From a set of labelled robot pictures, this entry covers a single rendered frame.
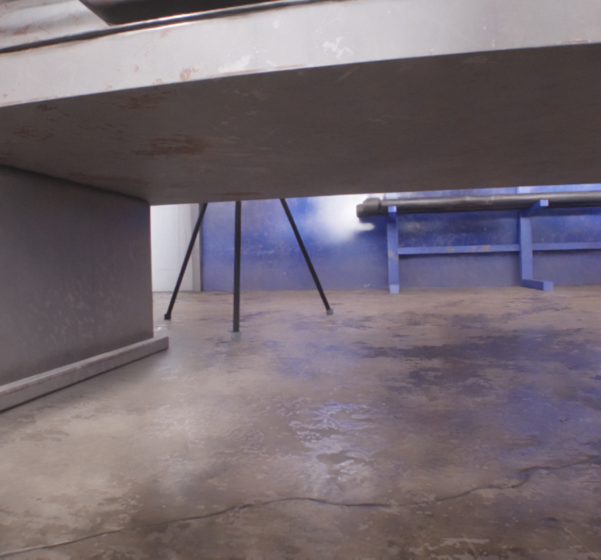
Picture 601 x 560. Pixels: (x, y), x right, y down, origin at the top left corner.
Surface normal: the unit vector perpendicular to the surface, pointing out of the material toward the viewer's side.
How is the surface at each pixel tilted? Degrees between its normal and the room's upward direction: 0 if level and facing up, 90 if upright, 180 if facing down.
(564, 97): 180
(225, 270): 90
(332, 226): 90
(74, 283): 90
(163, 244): 90
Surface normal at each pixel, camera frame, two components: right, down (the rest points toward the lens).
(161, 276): -0.19, 0.00
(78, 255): 0.98, -0.03
